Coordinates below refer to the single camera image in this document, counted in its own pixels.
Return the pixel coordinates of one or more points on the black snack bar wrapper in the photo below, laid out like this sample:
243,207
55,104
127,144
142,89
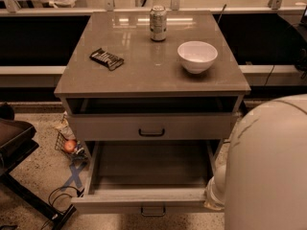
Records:
110,61

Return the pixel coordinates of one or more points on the grey drawer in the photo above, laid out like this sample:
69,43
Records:
136,127
150,178

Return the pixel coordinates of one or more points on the red apple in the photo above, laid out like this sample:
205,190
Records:
69,146

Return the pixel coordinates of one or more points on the silver soda can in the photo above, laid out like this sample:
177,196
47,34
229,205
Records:
158,23

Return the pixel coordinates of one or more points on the blue tape cross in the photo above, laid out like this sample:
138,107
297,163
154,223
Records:
75,170

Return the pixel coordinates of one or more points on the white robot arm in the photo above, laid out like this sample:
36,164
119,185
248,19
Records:
263,184

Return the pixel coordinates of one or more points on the grey drawer cabinet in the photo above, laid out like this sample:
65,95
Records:
151,80

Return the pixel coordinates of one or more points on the wire basket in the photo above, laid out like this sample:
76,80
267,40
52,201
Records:
78,154

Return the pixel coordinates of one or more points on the white ceramic bowl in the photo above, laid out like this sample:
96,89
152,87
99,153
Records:
196,56

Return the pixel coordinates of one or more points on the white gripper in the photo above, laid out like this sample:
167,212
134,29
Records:
213,191

